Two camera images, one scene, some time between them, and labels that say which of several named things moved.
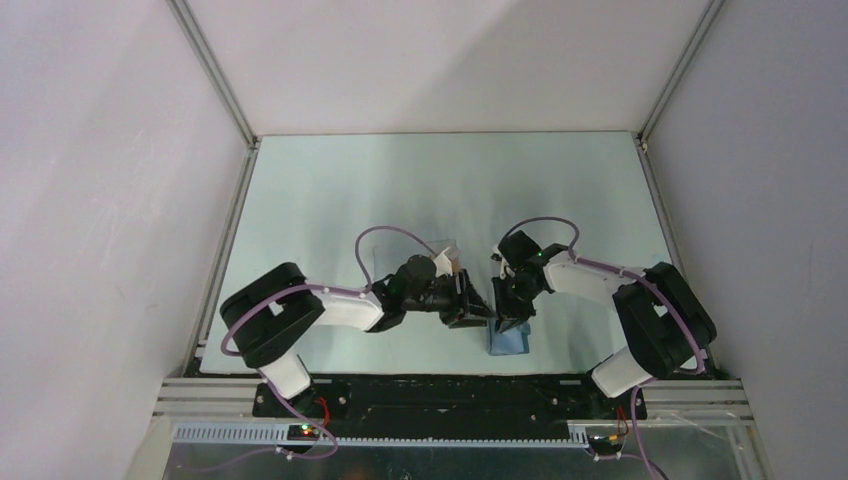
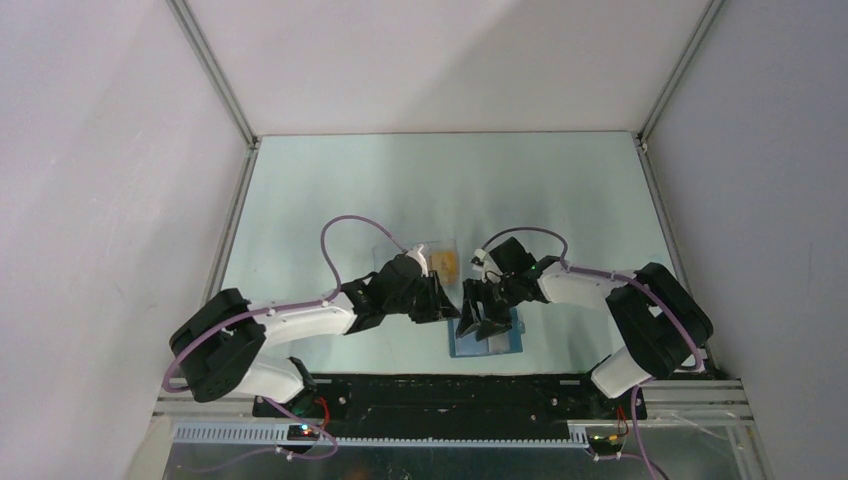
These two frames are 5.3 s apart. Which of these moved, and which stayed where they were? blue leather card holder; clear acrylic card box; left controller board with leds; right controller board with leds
Moved: blue leather card holder
Stayed: left controller board with leds; clear acrylic card box; right controller board with leds
